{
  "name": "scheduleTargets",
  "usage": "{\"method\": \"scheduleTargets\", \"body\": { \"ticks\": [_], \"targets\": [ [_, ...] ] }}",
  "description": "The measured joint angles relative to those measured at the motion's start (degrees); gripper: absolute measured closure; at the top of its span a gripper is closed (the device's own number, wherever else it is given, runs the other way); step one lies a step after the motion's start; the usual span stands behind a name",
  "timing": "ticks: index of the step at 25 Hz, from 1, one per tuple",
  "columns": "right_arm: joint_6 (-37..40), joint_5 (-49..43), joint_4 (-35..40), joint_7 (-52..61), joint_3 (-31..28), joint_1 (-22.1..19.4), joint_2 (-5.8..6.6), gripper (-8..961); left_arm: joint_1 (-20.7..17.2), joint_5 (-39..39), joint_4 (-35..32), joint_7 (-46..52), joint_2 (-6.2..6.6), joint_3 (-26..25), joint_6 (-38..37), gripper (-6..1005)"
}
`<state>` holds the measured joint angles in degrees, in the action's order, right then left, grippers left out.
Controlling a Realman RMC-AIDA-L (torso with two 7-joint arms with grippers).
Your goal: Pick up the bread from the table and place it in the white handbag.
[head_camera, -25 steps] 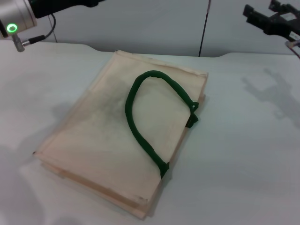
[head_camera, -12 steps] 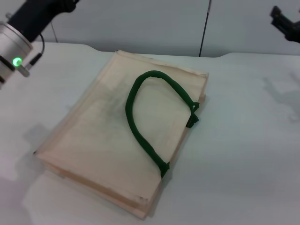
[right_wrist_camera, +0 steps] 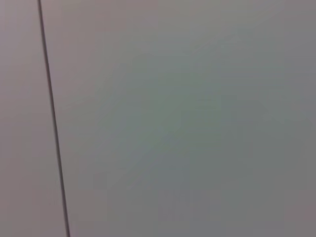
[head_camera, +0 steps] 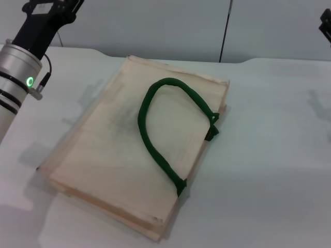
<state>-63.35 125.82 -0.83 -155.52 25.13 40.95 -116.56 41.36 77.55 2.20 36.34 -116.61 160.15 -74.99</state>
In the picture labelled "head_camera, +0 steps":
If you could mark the thin black vertical strip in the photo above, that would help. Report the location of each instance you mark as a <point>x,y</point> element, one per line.
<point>225,31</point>

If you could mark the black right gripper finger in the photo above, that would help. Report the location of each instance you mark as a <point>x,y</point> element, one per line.
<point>327,16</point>
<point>326,33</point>

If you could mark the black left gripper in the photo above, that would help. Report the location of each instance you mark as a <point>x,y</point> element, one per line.
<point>38,28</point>

